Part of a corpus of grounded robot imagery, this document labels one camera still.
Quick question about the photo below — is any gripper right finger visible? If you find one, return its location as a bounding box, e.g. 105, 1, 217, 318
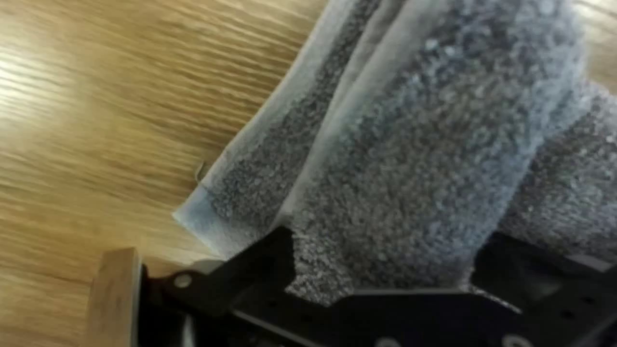
469, 231, 617, 347

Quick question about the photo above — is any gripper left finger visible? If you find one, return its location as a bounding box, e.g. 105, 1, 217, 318
139, 226, 340, 347

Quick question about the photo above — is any grey terry cloth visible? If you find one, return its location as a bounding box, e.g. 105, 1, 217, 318
172, 0, 617, 307

